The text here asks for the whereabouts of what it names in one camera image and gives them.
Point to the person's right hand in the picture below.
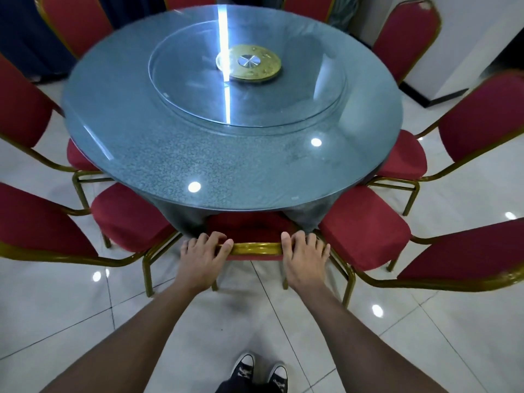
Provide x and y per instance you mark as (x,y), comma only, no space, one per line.
(305,268)

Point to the person's left hand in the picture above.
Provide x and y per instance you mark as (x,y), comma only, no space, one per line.
(198,266)

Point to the person's left forearm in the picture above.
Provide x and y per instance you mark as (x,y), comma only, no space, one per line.
(123,347)

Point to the person's right forearm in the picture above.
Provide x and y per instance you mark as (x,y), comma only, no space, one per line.
(368,347)

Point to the blue round table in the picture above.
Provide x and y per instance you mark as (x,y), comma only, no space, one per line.
(163,159)

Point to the glass lazy susan gold hub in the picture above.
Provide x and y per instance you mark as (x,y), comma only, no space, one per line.
(184,90)

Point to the black white canvas sneaker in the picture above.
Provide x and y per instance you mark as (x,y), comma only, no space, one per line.
(278,376)
(242,367)

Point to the black trousers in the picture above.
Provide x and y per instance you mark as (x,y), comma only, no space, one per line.
(245,386)

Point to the yellow turntable base disc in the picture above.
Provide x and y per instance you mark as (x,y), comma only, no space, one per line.
(266,69)

